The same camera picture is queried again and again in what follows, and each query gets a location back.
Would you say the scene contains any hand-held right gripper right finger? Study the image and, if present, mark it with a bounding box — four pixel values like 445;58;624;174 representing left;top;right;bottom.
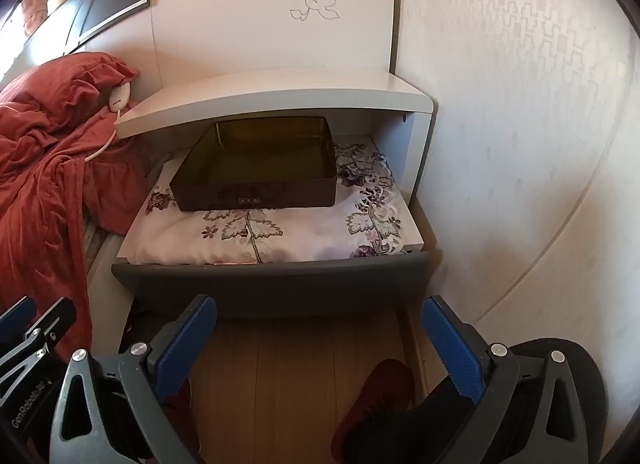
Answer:
420;294;601;464

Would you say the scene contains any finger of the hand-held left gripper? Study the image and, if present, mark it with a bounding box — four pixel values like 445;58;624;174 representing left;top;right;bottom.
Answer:
0;297;37;345
0;297;77;395

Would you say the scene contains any red slipper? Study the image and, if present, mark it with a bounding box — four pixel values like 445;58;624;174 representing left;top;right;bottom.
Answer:
330;359;416;464

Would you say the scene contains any white bedside table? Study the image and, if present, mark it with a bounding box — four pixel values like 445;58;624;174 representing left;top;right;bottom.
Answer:
87;67;436;340

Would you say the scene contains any red pillow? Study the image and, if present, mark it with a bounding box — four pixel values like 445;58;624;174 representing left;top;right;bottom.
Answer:
0;52;141;130

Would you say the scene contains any brown plastic box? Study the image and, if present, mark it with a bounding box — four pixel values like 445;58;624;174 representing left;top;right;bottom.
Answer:
169;117;337;212

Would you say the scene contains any floral embroidered pillow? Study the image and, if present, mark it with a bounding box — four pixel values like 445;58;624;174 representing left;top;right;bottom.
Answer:
120;137;423;265

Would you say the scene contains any white floral headboard panel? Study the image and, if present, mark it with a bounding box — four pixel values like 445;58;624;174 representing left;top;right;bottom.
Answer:
147;0;403;95

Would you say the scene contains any white corded controller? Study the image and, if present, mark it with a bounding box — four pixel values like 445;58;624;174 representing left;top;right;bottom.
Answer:
84;80;133;163

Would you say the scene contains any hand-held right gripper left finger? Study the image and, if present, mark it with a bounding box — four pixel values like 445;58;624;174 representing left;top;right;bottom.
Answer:
50;293;218;464

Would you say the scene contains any red blanket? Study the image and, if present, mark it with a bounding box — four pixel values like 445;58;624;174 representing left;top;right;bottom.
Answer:
0;104;146;360

